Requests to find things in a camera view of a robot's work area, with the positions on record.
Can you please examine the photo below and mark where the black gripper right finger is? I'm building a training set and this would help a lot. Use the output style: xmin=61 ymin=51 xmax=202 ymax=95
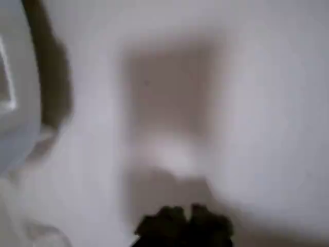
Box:
xmin=189 ymin=203 xmax=235 ymax=247

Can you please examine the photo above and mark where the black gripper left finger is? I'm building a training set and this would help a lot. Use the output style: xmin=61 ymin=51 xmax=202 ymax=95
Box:
xmin=133 ymin=205 xmax=191 ymax=247

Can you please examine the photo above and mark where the white rice cooker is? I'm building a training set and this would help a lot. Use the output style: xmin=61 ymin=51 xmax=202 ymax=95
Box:
xmin=0 ymin=0 xmax=60 ymax=145

